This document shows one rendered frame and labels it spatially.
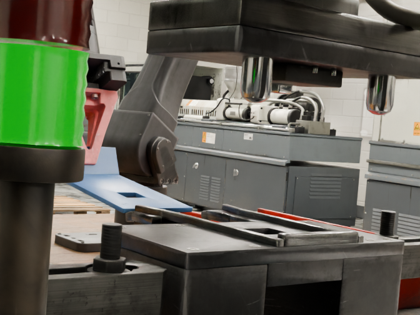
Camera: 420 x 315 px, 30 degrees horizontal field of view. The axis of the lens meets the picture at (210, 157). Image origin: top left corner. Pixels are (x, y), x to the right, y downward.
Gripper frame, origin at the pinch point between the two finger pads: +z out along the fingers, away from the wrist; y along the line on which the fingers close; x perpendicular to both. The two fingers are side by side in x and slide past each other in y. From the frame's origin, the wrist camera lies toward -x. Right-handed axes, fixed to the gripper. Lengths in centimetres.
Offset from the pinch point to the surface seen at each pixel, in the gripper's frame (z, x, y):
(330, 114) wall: -268, 661, -578
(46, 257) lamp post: 18, -24, 41
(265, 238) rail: 15.3, -3.1, 28.0
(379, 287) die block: 19.2, 7.1, 27.4
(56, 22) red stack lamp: 11, -25, 45
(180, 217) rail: 11.4, -3.4, 19.3
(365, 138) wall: -218, 659, -529
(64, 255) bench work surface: 7.5, 1.5, -11.2
